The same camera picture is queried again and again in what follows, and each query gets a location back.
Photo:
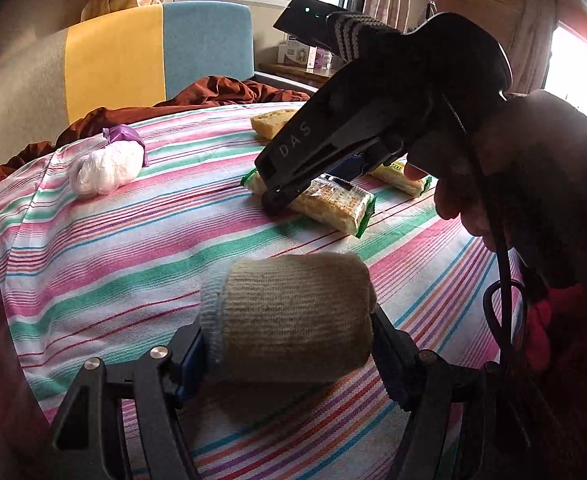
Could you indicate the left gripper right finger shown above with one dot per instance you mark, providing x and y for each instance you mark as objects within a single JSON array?
[{"x": 425, "y": 386}]

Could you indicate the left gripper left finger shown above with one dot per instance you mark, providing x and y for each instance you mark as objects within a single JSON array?
[{"x": 87, "y": 436}]

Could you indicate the green rice cracker packet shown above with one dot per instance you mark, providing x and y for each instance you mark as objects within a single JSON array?
[{"x": 393, "y": 175}]

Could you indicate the brown snack bar packet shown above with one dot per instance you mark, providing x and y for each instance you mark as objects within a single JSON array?
[{"x": 337, "y": 203}]

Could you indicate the small tan sponge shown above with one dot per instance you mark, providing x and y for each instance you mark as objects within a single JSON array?
[{"x": 267, "y": 125}]

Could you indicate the beige sock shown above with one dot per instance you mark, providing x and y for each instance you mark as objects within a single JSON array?
[{"x": 293, "y": 318}]

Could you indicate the white plastic bag ball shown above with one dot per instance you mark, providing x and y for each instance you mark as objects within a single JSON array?
[{"x": 103, "y": 171}]

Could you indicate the person right hand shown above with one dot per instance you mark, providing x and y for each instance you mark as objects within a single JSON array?
[{"x": 533, "y": 156}]

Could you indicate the wooden side table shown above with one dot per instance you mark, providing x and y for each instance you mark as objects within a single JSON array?
[{"x": 303, "y": 75}]

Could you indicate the white product box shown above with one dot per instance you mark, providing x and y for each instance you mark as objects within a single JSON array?
[{"x": 293, "y": 52}]

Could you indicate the striped bedspread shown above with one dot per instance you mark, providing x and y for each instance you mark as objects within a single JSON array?
[{"x": 116, "y": 275}]

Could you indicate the rust brown blanket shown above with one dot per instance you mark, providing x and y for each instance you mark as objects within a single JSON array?
[{"x": 209, "y": 91}]

